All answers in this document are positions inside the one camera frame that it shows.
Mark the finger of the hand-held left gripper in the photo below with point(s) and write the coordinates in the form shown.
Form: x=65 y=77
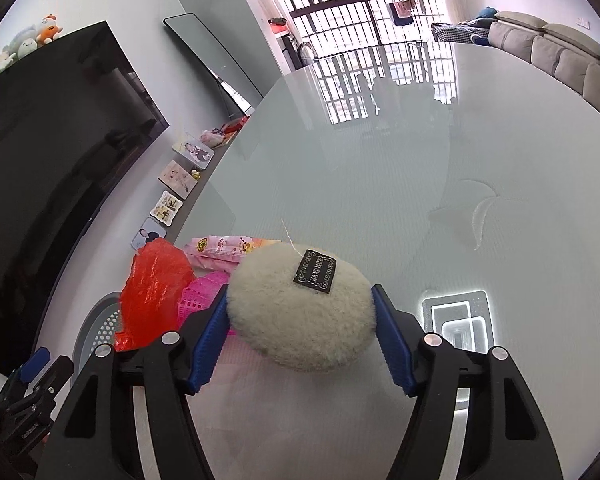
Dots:
x=35 y=365
x=55 y=375

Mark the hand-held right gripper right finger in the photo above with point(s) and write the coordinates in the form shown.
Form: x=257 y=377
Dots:
x=395 y=345

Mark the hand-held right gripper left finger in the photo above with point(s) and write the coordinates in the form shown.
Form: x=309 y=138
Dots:
x=210 y=345

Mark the small pink plastic basket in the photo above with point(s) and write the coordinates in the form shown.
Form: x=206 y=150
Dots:
x=200 y=295

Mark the grey perforated plastic basket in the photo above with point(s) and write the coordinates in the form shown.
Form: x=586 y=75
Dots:
x=97 y=325

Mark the red plastic bag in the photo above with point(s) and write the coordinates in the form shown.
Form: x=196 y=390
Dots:
x=155 y=285

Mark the beige fluffy puff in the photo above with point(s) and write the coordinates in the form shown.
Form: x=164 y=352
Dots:
x=290 y=320

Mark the pink snack packet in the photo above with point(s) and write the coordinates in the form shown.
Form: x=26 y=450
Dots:
x=215 y=247

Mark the scalloped photo plaque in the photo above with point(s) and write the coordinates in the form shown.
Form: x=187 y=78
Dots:
x=167 y=206

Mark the pink soft toy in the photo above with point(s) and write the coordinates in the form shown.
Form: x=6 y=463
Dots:
x=211 y=137

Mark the red packet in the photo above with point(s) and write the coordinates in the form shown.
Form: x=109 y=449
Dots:
x=235 y=125

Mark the white standing fan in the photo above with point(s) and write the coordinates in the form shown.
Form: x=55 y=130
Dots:
x=306 y=52

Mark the checkered blanket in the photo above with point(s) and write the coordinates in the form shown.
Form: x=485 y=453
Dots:
x=457 y=33

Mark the small clothes drying hanger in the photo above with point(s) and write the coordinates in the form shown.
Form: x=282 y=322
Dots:
x=402 y=10

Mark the orange white plush toy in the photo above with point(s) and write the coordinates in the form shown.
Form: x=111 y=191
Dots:
x=48 y=30

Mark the beige sofa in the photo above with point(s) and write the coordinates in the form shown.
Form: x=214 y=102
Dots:
x=555 y=50

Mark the blue stuffed toy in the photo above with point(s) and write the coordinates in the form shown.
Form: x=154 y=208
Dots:
x=486 y=14

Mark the balcony window grille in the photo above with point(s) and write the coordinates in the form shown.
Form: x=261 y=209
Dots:
x=360 y=2

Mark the portrait photo frame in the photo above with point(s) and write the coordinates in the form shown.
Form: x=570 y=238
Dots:
x=148 y=235

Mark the child photo frame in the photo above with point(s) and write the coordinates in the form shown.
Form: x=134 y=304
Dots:
x=177 y=179

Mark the baby photo frame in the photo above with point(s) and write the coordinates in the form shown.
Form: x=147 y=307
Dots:
x=193 y=149

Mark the black wall television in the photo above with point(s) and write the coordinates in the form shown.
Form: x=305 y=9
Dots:
x=55 y=160

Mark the leaning wall mirror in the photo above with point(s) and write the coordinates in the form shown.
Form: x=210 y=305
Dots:
x=215 y=55

